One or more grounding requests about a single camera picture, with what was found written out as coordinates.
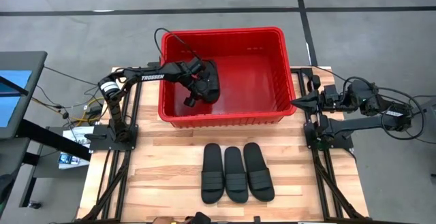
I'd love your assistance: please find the grey desk shelf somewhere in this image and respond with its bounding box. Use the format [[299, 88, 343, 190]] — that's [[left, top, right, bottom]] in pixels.
[[0, 137, 31, 180]]

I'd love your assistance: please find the black aluminium table frame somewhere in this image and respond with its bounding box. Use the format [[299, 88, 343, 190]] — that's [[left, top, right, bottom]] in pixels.
[[76, 66, 372, 224]]

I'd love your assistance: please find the yellow cable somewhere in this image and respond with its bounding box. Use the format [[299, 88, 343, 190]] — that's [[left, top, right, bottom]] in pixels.
[[31, 96, 103, 126]]

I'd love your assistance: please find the black handheld device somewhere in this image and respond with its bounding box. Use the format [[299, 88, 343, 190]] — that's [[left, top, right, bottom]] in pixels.
[[192, 211, 212, 224]]

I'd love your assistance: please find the black desk beam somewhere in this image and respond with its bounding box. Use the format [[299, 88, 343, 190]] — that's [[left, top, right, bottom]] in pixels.
[[16, 118, 93, 162]]

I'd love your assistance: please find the black desk leg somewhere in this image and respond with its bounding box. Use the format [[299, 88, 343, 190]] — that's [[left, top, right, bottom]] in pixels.
[[18, 152, 40, 208]]

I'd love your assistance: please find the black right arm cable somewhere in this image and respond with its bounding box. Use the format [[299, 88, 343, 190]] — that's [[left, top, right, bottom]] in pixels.
[[342, 76, 426, 142]]

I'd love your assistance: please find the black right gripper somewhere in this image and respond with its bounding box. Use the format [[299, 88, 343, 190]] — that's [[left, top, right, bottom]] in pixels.
[[292, 90, 343, 115]]

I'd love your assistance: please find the small printed box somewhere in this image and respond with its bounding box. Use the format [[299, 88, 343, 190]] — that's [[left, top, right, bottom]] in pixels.
[[57, 152, 82, 170]]

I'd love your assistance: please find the white paper sheet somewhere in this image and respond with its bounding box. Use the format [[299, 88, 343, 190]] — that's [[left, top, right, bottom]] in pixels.
[[63, 125, 95, 150]]

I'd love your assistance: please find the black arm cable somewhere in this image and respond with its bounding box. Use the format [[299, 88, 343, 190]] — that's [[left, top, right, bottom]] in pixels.
[[153, 27, 202, 61], [342, 76, 426, 142]]

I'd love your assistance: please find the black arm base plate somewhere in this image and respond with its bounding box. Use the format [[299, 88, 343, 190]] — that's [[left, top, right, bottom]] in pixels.
[[84, 124, 139, 152], [304, 121, 354, 150]]

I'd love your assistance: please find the grey floor stand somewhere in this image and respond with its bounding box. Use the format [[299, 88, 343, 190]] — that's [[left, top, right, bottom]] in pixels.
[[420, 96, 436, 129]]

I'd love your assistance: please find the grey framed monitor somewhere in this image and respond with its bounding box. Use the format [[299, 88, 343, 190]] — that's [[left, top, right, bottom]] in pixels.
[[0, 50, 48, 140]]

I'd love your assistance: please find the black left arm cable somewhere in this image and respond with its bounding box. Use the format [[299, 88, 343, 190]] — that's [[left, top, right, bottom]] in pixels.
[[153, 27, 202, 61]]

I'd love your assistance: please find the black slide sandal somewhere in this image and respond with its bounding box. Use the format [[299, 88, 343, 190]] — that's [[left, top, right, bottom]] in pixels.
[[223, 146, 249, 204], [200, 142, 225, 205], [203, 59, 221, 104], [243, 142, 276, 203]]

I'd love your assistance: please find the red plastic bin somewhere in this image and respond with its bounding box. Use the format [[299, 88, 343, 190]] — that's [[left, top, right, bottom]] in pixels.
[[157, 26, 298, 129]]

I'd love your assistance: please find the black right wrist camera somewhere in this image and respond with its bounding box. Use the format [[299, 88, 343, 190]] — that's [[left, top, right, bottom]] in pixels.
[[323, 84, 340, 99]]

